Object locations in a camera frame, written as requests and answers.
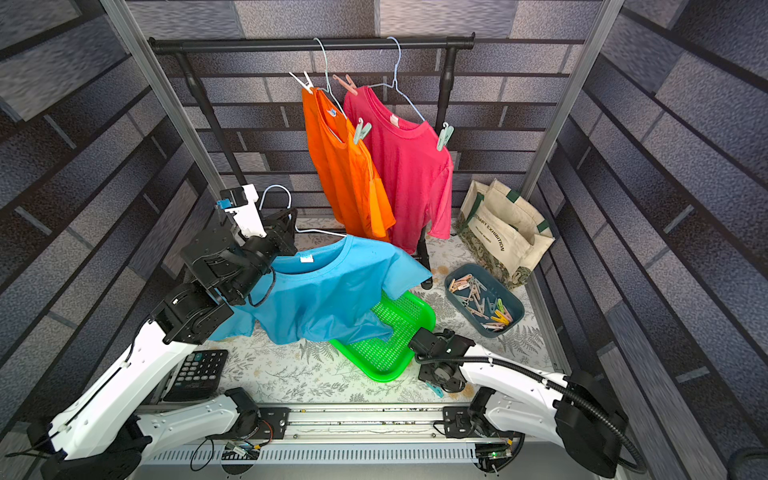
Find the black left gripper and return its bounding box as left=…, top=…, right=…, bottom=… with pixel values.
left=224, top=205, right=298, bottom=305

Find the teal blue clothespin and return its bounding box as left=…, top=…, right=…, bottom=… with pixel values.
left=427, top=383, right=444, bottom=398

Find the orange t-shirt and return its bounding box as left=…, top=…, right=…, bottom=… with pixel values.
left=301, top=88, right=396, bottom=241

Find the blue t-shirt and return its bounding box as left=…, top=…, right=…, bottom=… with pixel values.
left=210, top=235, right=431, bottom=345

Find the sage green clothespin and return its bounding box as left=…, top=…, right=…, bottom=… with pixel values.
left=353, top=118, right=372, bottom=145

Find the white clothespin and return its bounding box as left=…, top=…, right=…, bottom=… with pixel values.
left=289, top=71, right=315, bottom=94

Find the pink t-shirt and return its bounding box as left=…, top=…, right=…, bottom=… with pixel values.
left=343, top=86, right=454, bottom=254

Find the white wire hanger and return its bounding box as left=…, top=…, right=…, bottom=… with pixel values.
left=314, top=37, right=346, bottom=117

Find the dusty pink clothespin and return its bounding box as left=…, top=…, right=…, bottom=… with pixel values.
left=333, top=74, right=359, bottom=96

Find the light blue wire hanger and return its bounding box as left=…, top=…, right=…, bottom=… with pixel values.
left=369, top=36, right=426, bottom=122

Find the mint green clothespin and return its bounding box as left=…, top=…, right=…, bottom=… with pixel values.
left=436, top=122, right=455, bottom=151

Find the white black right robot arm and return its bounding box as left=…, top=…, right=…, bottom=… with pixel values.
left=409, top=328, right=647, bottom=478

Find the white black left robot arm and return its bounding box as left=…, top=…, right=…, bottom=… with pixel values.
left=27, top=209, right=297, bottom=479

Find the teal clothespin tray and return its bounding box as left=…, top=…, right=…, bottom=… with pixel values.
left=444, top=263, right=525, bottom=338

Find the cream canvas tote bag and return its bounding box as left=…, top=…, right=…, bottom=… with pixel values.
left=456, top=179, right=555, bottom=290

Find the floral table cloth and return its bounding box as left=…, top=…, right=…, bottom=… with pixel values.
left=204, top=236, right=561, bottom=404

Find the black calculator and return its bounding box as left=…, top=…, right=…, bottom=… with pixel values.
left=162, top=349, right=229, bottom=403

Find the black clothes rack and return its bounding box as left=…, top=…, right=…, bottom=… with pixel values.
left=148, top=32, right=476, bottom=292

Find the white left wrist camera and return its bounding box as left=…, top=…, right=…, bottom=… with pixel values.
left=217, top=184, right=267, bottom=238

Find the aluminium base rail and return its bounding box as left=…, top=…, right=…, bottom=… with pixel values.
left=113, top=403, right=613, bottom=466

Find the black corrugated cable conduit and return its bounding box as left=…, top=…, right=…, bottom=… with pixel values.
left=416, top=355, right=649, bottom=475

